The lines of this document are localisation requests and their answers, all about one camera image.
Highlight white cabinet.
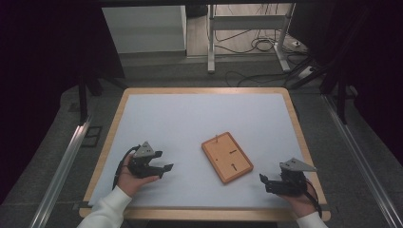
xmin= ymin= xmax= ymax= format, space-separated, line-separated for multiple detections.
xmin=101 ymin=5 xmax=187 ymax=55

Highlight white power strip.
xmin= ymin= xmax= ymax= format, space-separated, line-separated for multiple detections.
xmin=297 ymin=66 xmax=317 ymax=80

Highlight person's right hand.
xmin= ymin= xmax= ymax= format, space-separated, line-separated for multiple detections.
xmin=279 ymin=179 xmax=318 ymax=219

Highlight black stand leg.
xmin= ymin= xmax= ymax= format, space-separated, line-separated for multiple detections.
xmin=289 ymin=56 xmax=350 ymax=125
xmin=77 ymin=70 xmax=127 ymax=125

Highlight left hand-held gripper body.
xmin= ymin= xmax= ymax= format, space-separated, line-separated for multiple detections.
xmin=127 ymin=141 xmax=165 ymax=180

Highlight aluminium floor rail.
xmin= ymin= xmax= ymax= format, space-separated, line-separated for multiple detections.
xmin=29 ymin=115 xmax=93 ymax=228
xmin=320 ymin=94 xmax=403 ymax=228

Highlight dark curtain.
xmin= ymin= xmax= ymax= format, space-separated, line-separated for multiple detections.
xmin=0 ymin=0 xmax=125 ymax=203
xmin=289 ymin=0 xmax=403 ymax=160

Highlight white table mat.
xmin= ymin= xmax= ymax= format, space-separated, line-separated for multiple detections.
xmin=87 ymin=92 xmax=321 ymax=210

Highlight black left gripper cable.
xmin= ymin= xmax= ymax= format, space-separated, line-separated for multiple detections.
xmin=111 ymin=144 xmax=141 ymax=191

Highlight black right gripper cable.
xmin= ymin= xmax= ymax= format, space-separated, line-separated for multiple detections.
xmin=304 ymin=179 xmax=323 ymax=219

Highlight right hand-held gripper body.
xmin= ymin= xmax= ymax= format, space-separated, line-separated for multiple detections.
xmin=265 ymin=157 xmax=318 ymax=197

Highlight black floor cables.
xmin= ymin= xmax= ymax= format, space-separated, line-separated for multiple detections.
xmin=214 ymin=3 xmax=313 ymax=88

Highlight white metal desk frame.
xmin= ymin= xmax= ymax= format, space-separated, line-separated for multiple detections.
xmin=206 ymin=3 xmax=297 ymax=75

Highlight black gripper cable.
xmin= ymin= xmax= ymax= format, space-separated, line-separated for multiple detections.
xmin=304 ymin=179 xmax=323 ymax=219
xmin=111 ymin=144 xmax=141 ymax=191

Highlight person's left hand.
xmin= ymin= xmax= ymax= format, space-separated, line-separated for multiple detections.
xmin=116 ymin=154 xmax=161 ymax=198

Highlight orange wooden board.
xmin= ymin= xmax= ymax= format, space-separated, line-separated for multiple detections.
xmin=201 ymin=131 xmax=255 ymax=185

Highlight black floor plate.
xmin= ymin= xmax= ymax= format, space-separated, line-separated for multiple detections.
xmin=80 ymin=125 xmax=104 ymax=148

